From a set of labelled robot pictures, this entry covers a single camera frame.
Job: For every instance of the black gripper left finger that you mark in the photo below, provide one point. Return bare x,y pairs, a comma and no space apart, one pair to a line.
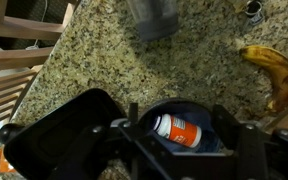
84,150

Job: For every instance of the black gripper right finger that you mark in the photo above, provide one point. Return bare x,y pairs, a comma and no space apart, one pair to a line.
250,153

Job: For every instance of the white pill bottle orange label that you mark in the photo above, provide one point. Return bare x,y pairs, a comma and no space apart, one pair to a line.
180,131

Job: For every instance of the black plastic tray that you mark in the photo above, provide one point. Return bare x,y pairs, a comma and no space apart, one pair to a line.
60,133

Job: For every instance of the dark blue round container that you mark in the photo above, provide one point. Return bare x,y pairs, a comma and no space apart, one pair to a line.
197,115

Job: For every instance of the black round-headed tool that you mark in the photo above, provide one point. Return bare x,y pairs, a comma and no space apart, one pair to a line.
9,133

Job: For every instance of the orange snack packet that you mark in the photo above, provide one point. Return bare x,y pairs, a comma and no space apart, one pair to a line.
5,163

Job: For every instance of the ripe spotted banana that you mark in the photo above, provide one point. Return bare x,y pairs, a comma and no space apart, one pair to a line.
280,70

